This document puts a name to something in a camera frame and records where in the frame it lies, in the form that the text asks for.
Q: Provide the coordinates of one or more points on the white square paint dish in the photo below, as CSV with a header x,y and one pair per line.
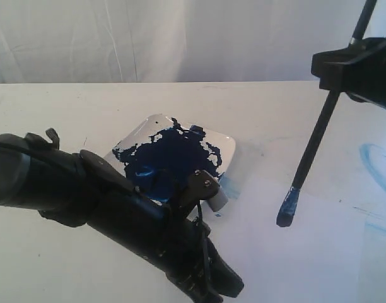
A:
x,y
160,154

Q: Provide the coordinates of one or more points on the white backdrop curtain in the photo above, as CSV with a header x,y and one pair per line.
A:
x,y
168,41

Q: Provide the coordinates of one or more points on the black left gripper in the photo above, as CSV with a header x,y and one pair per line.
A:
x,y
147,229

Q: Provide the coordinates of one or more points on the black paintbrush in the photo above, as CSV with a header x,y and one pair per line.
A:
x,y
288,207

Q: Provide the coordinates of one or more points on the white paper sheet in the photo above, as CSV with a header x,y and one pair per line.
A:
x,y
315,259

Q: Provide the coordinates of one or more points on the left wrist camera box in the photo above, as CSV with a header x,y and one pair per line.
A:
x,y
202,186

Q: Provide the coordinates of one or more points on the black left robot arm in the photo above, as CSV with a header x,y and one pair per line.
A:
x,y
76,189

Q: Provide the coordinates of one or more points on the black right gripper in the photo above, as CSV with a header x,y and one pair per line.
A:
x,y
359,71

